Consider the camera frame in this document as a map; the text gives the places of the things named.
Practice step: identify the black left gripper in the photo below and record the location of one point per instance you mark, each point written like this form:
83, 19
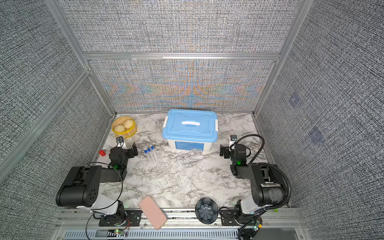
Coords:
131, 154

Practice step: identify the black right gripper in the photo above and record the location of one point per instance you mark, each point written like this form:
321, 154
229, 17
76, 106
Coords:
227, 152

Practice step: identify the white plastic storage box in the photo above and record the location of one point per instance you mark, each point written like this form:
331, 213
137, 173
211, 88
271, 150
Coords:
191, 133

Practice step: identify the blue plastic box lid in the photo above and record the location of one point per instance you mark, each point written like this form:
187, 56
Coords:
191, 126

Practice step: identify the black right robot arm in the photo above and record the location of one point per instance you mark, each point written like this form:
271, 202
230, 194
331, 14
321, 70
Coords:
270, 187

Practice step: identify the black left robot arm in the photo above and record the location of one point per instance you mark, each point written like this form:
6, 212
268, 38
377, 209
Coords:
80, 189

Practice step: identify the yellow wooden steamer basket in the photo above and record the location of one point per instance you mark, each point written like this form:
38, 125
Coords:
129, 132

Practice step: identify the left steamed bun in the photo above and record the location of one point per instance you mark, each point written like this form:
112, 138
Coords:
119, 128

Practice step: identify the steamed bun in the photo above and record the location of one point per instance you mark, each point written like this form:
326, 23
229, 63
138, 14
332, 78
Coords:
119, 128
129, 123

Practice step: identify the right steamed bun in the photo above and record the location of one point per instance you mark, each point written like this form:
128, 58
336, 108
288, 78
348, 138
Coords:
129, 123

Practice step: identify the red cylinder block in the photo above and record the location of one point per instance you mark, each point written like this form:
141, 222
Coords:
102, 153

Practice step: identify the blue label sticker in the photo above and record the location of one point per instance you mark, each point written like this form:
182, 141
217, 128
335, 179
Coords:
189, 146

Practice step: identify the black round pleated dish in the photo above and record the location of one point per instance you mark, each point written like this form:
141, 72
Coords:
206, 211

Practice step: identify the pink phone case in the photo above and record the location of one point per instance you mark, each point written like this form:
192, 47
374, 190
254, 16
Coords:
153, 213

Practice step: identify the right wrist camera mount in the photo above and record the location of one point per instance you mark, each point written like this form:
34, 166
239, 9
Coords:
233, 139

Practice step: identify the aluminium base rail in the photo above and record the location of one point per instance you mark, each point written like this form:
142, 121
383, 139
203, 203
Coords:
182, 224

